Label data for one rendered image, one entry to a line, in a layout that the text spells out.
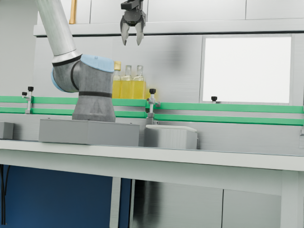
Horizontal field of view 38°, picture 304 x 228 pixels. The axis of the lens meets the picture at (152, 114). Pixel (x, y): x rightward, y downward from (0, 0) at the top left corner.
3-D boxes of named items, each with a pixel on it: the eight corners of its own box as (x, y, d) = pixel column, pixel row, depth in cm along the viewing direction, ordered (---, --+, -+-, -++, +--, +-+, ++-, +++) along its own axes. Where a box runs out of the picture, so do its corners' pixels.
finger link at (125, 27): (129, 48, 189) (135, 27, 189) (124, 45, 183) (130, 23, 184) (122, 46, 190) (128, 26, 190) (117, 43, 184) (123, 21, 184)
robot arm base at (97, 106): (96, 121, 145) (98, 90, 145) (62, 119, 153) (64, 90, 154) (124, 123, 158) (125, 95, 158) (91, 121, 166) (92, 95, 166)
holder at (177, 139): (198, 151, 195) (199, 133, 196) (186, 150, 169) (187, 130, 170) (160, 149, 200) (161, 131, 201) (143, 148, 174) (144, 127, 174)
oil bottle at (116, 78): (121, 120, 216) (124, 76, 218) (117, 119, 211) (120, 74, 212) (110, 119, 218) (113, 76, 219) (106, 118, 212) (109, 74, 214)
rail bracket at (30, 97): (33, 115, 211) (35, 87, 212) (25, 113, 204) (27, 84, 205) (26, 115, 212) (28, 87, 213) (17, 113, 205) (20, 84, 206)
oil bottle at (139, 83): (144, 121, 212) (147, 76, 214) (140, 120, 207) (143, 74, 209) (133, 120, 214) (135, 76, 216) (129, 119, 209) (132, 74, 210)
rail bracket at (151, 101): (160, 119, 203) (162, 92, 204) (150, 116, 187) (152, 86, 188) (154, 119, 204) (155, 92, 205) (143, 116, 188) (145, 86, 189)
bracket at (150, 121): (159, 134, 201) (159, 119, 202) (153, 133, 192) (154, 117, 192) (151, 134, 202) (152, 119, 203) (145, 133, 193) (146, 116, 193)
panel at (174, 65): (292, 106, 207) (294, 35, 209) (292, 106, 204) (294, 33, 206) (110, 102, 231) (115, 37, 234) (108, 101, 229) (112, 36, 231)
